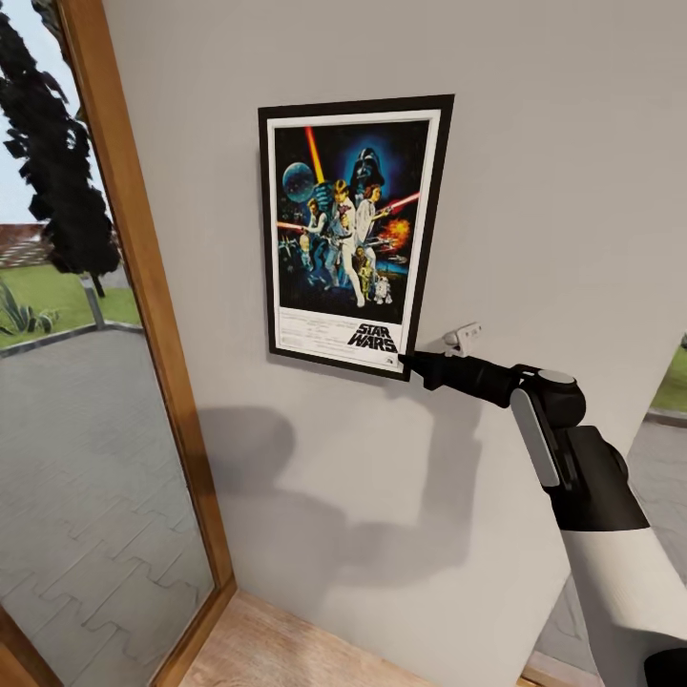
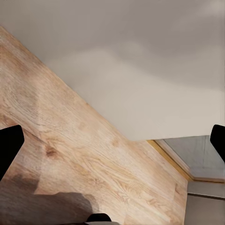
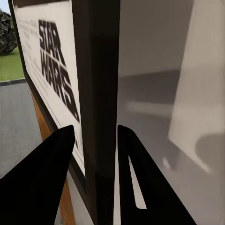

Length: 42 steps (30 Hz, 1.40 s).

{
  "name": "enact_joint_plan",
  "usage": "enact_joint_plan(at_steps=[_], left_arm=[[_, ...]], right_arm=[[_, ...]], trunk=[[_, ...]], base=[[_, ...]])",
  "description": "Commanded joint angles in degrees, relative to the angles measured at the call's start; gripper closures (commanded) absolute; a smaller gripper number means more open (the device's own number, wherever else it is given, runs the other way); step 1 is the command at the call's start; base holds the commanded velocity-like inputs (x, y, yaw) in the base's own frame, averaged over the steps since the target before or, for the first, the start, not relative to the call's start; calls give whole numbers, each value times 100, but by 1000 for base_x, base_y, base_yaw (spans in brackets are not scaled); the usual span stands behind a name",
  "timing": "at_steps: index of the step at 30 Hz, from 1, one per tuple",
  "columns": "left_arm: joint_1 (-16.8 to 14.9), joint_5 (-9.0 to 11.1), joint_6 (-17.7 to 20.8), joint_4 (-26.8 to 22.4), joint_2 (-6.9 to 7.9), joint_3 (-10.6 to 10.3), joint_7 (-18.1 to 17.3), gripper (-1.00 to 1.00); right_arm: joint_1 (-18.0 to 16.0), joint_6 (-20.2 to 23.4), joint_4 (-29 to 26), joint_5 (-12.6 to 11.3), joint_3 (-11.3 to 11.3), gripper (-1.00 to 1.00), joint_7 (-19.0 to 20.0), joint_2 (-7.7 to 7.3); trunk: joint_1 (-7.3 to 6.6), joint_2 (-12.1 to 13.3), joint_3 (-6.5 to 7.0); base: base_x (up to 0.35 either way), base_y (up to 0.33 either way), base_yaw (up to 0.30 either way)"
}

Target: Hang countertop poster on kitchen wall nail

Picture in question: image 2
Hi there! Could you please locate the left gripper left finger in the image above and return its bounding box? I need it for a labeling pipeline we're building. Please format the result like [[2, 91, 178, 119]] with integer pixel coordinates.
[[0, 125, 24, 181]]

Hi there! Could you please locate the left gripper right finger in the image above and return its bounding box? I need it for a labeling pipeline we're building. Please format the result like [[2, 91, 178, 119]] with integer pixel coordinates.
[[210, 124, 225, 162]]

